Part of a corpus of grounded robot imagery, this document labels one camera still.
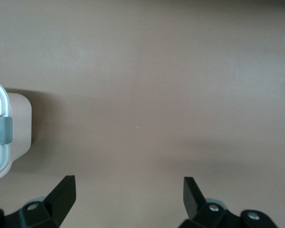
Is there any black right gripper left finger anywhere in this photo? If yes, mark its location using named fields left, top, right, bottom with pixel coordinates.
left=0, top=175, right=76, bottom=228

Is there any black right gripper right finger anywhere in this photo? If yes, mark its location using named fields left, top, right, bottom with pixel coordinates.
left=178, top=176, right=280, bottom=228

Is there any pink translucent plastic box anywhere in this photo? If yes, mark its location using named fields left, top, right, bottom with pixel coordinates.
left=0, top=92, right=33, bottom=182

